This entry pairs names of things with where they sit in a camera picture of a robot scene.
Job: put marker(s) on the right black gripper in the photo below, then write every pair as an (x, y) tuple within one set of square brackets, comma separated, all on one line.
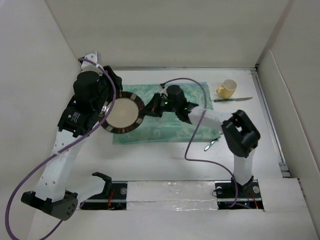
[(152, 108)]

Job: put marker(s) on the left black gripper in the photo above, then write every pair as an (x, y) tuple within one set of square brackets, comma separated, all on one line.
[(117, 80)]

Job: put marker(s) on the green patterned cloth placemat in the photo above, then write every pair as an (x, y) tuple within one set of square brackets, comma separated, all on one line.
[(167, 128)]

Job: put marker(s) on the dark rimmed dinner plate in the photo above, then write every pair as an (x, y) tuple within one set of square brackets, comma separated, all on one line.
[(125, 115)]

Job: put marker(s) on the knife with green handle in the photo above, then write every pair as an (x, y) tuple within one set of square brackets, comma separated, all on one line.
[(232, 99)]

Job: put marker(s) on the yellow mug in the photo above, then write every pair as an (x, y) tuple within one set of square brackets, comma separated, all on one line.
[(227, 89)]

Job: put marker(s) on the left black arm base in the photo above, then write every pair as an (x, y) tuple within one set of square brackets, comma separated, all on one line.
[(116, 200)]

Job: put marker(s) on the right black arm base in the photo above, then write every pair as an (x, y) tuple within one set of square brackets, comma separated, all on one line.
[(248, 196)]

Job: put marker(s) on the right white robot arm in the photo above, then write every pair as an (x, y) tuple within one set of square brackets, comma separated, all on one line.
[(240, 133)]

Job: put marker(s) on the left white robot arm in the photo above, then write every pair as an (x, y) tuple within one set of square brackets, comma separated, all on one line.
[(79, 119)]

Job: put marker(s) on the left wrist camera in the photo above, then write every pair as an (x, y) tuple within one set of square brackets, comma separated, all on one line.
[(89, 61)]

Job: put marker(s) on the silver fork green handle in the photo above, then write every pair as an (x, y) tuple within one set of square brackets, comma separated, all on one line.
[(211, 144)]

